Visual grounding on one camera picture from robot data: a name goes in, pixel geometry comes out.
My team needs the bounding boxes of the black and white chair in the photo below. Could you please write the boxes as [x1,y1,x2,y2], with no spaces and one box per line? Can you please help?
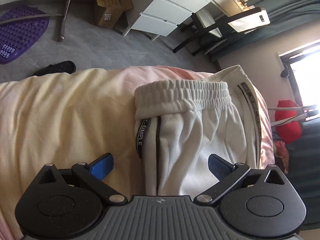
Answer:
[172,6,271,56]

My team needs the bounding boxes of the purple massage mat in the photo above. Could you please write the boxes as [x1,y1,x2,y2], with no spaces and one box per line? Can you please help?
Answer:
[0,8,49,64]

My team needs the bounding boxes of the white dressing table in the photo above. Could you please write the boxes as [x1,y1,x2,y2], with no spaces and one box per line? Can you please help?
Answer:
[130,0,247,41]

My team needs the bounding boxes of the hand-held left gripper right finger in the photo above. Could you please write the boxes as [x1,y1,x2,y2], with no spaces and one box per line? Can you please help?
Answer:
[196,154,292,204]

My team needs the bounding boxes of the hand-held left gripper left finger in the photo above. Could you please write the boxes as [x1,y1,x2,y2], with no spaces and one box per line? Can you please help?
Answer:
[30,152,128,207]

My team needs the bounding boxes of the cream striped sweatpants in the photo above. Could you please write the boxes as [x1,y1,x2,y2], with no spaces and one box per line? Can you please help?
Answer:
[134,65,263,197]

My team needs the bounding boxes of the black slipper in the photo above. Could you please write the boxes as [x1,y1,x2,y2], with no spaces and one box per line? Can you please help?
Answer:
[32,60,77,77]

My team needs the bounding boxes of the chrome tube frame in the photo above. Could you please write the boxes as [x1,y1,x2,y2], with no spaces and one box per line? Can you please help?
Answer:
[0,0,78,42]

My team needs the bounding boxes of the cardboard box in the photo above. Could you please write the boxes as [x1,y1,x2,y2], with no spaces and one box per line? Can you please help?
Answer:
[94,0,133,28]

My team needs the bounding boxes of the bed with pink sheet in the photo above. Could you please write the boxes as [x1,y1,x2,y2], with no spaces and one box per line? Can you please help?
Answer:
[0,65,273,240]

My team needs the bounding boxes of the narrow teal curtain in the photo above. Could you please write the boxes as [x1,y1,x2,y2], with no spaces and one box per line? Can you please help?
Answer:
[200,0,320,64]

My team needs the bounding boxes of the dark framed window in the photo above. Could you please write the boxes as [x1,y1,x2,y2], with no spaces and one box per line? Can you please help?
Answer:
[276,40,320,112]

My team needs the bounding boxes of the pile of colourful clothes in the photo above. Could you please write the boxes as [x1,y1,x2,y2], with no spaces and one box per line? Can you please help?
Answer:
[272,139,290,173]

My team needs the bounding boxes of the wide teal curtain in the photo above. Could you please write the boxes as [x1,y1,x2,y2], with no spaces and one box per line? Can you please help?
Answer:
[284,119,320,232]

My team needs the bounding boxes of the red garment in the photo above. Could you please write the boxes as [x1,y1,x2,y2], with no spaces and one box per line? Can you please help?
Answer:
[274,99,302,145]

